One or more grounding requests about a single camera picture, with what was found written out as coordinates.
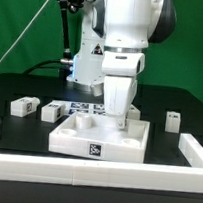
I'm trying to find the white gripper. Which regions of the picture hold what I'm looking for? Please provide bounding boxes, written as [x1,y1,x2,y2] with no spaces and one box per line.
[85,47,147,131]

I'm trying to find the white square table top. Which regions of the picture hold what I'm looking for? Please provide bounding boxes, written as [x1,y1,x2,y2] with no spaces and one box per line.
[48,112,150,164]

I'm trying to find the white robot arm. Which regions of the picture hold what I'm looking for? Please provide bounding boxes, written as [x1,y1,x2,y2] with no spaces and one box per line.
[68,0,176,129]

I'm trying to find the white fiducial tag sheet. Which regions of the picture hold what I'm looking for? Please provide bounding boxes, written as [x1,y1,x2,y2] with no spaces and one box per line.
[50,99,107,120]

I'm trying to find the white U-shaped obstacle fence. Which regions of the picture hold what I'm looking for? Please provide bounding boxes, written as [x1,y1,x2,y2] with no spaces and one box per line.
[0,114,203,201]

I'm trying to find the black cable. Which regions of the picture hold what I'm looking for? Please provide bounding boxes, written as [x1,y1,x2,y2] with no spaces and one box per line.
[23,56,74,80]

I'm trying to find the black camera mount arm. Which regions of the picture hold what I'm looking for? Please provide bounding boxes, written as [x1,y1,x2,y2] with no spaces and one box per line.
[57,0,83,60]

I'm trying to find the white cable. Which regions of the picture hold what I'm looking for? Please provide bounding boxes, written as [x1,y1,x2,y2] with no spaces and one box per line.
[0,0,75,85]

